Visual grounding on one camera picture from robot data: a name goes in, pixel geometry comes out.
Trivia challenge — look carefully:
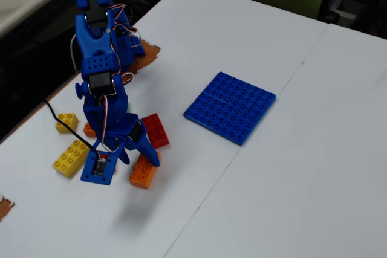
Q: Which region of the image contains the arm servo wire bundle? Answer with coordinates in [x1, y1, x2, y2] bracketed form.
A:
[106, 3, 143, 43]

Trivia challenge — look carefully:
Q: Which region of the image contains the red 2x4 building block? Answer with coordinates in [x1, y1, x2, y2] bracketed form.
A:
[141, 112, 170, 150]

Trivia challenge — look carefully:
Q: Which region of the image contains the white power cable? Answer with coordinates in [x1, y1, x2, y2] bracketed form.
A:
[70, 34, 83, 73]

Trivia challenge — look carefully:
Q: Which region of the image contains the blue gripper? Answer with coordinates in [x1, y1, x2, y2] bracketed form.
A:
[91, 112, 161, 168]

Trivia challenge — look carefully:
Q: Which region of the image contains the orange 2x4 building block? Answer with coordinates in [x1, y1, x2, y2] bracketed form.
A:
[129, 150, 162, 190]

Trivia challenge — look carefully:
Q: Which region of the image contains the blue studded base block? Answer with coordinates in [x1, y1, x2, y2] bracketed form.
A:
[129, 35, 146, 59]

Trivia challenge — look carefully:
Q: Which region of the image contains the yellow 2x2 building block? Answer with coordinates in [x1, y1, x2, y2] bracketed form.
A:
[54, 112, 80, 134]

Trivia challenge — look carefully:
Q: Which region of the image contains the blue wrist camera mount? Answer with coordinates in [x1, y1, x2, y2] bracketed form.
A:
[80, 149, 118, 186]

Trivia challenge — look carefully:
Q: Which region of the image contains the orange 2x2 building block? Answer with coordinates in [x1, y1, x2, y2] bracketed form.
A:
[83, 121, 97, 138]

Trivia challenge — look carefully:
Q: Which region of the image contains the yellow 2x4 building block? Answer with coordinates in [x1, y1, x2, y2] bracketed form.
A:
[52, 139, 91, 179]

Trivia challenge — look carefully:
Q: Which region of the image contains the gripper servo wire bundle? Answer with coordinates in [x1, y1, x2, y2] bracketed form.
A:
[99, 72, 134, 153]

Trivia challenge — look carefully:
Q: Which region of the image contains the blue 8x8 studded plate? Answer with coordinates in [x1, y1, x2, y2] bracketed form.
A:
[183, 71, 278, 147]

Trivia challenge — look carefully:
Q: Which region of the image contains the black camera cable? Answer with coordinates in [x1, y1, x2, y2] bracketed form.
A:
[44, 99, 102, 161]

